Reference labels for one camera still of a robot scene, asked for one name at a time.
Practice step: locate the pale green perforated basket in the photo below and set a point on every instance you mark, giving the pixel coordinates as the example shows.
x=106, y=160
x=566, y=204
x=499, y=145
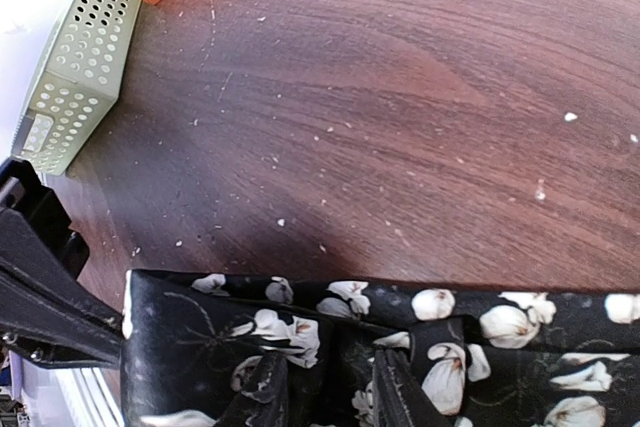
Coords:
x=76, y=83

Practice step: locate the black white floral tie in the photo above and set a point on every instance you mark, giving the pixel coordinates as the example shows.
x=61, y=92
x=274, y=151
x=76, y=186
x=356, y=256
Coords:
x=193, y=340

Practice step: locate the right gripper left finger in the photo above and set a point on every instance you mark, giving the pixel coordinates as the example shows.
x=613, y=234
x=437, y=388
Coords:
x=263, y=401

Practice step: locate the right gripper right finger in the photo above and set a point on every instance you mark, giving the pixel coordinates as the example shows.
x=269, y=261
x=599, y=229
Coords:
x=398, y=400

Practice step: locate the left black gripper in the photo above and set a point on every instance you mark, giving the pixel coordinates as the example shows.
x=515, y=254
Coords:
x=47, y=316

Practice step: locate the front aluminium rail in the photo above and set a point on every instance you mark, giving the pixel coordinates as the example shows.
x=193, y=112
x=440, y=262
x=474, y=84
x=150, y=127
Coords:
x=66, y=397

